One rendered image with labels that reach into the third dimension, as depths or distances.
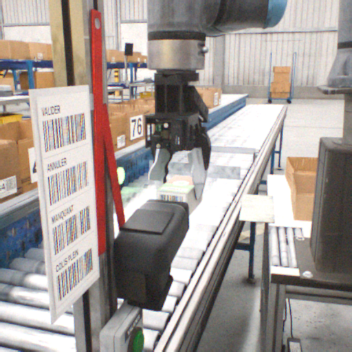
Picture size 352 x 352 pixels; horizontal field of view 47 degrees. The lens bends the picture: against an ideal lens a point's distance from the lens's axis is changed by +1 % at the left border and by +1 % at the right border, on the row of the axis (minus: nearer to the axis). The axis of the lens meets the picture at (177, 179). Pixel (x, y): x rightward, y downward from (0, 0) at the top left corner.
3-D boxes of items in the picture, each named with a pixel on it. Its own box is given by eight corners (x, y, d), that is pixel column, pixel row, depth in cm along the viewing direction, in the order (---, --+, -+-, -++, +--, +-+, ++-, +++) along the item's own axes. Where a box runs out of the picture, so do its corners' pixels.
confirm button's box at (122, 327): (126, 390, 45) (124, 337, 43) (100, 384, 45) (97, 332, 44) (148, 350, 51) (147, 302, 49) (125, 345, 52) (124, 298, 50)
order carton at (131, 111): (127, 148, 195) (126, 113, 190) (73, 144, 203) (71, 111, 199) (155, 135, 231) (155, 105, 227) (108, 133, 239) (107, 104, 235)
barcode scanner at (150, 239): (194, 260, 57) (192, 194, 53) (168, 319, 47) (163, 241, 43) (150, 254, 59) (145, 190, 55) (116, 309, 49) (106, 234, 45)
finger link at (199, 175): (188, 208, 65) (174, 153, 64) (198, 197, 71) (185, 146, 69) (206, 205, 64) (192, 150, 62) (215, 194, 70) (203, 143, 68)
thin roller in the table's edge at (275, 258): (280, 265, 107) (276, 225, 134) (272, 265, 108) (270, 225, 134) (279, 271, 108) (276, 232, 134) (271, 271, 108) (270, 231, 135)
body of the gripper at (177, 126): (143, 152, 63) (141, 73, 60) (162, 143, 71) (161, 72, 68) (190, 155, 61) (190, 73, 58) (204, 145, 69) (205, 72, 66)
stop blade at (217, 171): (240, 184, 192) (240, 166, 189) (149, 177, 205) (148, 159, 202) (240, 184, 192) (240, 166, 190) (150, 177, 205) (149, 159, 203)
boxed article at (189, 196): (202, 201, 75) (203, 177, 74) (187, 219, 66) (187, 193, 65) (174, 198, 77) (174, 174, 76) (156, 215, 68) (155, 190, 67)
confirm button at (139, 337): (135, 365, 46) (135, 342, 45) (122, 362, 46) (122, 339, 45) (145, 348, 48) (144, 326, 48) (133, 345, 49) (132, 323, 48)
